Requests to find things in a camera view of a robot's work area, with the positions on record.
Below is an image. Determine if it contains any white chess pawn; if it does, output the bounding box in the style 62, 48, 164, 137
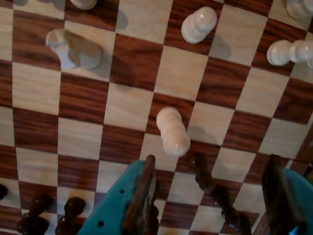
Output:
156, 106, 191, 156
69, 0, 98, 11
266, 39, 313, 67
180, 6, 218, 44

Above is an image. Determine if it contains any wooden chessboard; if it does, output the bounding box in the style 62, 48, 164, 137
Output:
0, 0, 313, 235

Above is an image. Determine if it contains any white chess knight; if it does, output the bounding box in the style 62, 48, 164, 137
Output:
45, 28, 102, 70
285, 0, 313, 20

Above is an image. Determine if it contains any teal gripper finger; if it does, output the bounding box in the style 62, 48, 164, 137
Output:
78, 154, 157, 235
261, 153, 313, 235

